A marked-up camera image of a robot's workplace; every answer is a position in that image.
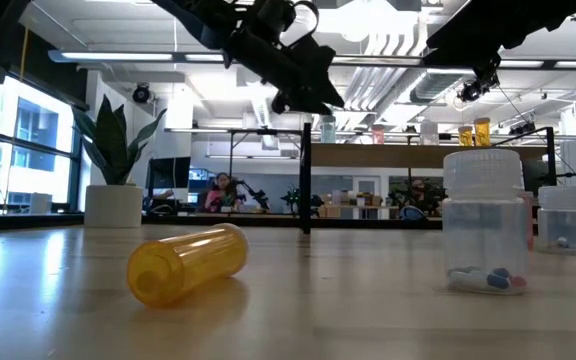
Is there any wooden shelf with black frame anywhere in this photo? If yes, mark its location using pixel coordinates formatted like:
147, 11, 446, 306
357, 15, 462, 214
299, 122, 558, 236

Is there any black computer monitor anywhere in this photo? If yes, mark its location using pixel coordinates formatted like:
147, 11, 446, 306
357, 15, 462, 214
146, 156, 192, 191

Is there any black ceiling camera mount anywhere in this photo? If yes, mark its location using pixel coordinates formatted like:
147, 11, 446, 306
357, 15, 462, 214
456, 64, 500, 104

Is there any long ceiling light strip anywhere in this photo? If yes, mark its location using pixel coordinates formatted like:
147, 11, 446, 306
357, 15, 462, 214
47, 48, 576, 71

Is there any black ceiling spotlight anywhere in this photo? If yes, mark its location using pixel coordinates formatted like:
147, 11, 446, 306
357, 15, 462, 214
131, 83, 152, 105

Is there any small white bin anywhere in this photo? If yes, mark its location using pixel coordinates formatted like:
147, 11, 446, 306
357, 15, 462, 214
30, 192, 53, 215

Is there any person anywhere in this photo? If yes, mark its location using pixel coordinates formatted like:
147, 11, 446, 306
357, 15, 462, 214
392, 177, 442, 221
202, 172, 237, 214

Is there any white plant pot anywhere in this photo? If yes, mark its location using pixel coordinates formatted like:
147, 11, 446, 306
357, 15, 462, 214
83, 184, 145, 230

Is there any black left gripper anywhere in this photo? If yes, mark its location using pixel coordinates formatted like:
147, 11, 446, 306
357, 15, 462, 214
226, 0, 346, 116

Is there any green snake plant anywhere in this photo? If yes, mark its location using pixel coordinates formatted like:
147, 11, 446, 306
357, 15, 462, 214
70, 92, 168, 187

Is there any blue grey round object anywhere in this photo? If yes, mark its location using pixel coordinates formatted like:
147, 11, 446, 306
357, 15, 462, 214
398, 205, 425, 222

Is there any clear wide plastic bottle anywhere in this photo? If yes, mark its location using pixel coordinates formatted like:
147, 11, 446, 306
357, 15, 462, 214
420, 118, 440, 146
537, 185, 576, 255
441, 148, 529, 296

